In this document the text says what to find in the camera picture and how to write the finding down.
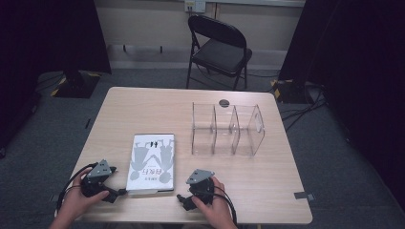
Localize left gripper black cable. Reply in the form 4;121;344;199
56;162;99;214

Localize black folding chair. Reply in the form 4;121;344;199
185;14;253;92

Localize person's left hand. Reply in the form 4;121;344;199
56;167;111;224

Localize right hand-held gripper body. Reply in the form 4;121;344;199
185;168;216;206

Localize white wall outlet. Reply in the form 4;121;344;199
183;0;206;14

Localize black stand base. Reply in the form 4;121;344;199
270;78;308;105
50;70;102;99

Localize dark curtain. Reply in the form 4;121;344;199
278;0;405;211
0;0;113;151

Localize person's right hand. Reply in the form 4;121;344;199
190;176;237;229

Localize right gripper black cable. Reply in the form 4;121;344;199
203;185;239;225

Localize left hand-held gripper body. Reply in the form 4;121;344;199
80;158;118;198

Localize clear acrylic divider organizer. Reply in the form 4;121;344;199
191;101;266;157

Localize white book with grey figures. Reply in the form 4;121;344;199
125;133;176;196

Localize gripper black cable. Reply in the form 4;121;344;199
56;162;99;214
203;185;239;225

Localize black floor cables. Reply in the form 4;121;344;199
279;81;330;132

